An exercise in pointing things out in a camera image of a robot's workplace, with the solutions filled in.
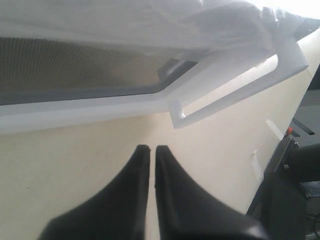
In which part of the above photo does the white microwave door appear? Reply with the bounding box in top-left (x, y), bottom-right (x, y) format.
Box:
top-left (0, 0), bottom-right (320, 134)

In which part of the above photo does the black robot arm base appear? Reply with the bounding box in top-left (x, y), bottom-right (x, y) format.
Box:
top-left (246, 137), bottom-right (320, 240)

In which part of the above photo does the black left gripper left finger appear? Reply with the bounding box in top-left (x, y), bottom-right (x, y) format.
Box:
top-left (38, 145), bottom-right (151, 240)

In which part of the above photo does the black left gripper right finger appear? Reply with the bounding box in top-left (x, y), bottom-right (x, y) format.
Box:
top-left (155, 145), bottom-right (269, 240)

